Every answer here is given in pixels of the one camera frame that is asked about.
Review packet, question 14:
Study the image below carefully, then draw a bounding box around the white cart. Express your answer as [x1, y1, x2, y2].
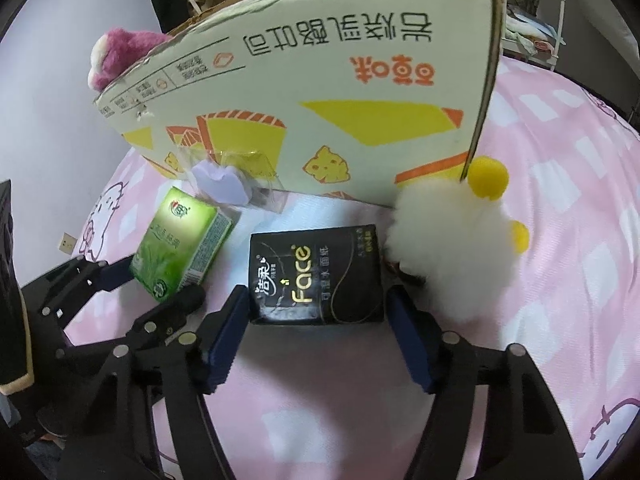
[485, 0, 568, 73]

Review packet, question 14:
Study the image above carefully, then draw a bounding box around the green tissue pack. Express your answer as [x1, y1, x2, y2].
[129, 186, 236, 303]

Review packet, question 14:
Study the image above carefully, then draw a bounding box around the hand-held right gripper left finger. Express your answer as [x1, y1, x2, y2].
[60, 284, 251, 480]

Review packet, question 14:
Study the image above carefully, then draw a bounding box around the black coat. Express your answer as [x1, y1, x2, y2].
[146, 0, 188, 36]

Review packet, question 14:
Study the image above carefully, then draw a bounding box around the pink and yellow plush bear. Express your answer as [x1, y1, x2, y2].
[87, 27, 173, 92]

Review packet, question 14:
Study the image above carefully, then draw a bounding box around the clear plastic bag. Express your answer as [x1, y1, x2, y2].
[177, 147, 286, 213]

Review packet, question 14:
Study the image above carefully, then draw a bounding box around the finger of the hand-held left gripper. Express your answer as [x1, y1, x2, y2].
[52, 285, 206, 361]
[32, 255, 136, 336]

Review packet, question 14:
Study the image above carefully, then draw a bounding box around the black tissue pack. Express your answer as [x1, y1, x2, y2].
[248, 224, 386, 326]

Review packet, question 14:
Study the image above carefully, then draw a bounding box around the pink printed bedsheet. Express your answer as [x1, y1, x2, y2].
[65, 55, 640, 480]

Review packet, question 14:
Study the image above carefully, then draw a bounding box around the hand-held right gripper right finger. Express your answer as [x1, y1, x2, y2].
[385, 284, 586, 480]

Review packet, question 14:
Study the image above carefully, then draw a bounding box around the white fluffy plush toy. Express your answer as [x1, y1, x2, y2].
[385, 156, 531, 325]

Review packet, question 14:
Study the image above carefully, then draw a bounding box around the printed cardboard box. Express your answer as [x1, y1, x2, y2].
[92, 0, 506, 209]

